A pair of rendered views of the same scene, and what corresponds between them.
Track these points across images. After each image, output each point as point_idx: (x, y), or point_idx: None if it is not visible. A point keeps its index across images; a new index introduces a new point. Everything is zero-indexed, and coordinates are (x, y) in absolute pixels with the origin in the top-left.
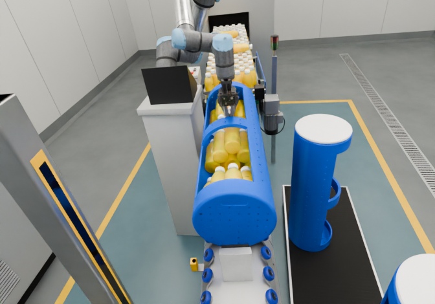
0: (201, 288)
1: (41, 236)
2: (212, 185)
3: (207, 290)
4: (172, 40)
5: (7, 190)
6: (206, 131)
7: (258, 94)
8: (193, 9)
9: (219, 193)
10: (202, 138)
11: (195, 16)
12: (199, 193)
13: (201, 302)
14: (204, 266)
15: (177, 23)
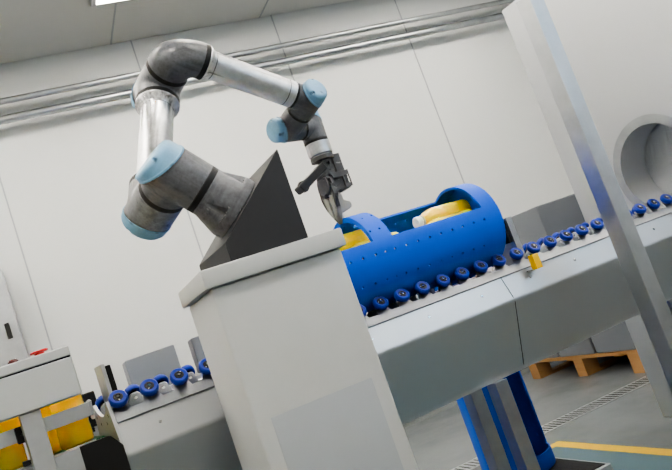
0: (550, 279)
1: (573, 72)
2: (460, 186)
3: (543, 239)
4: (320, 89)
5: (558, 35)
6: (371, 224)
7: None
8: (166, 110)
9: (465, 183)
10: (381, 230)
11: (172, 122)
12: (471, 194)
13: (555, 240)
14: (529, 265)
15: (290, 80)
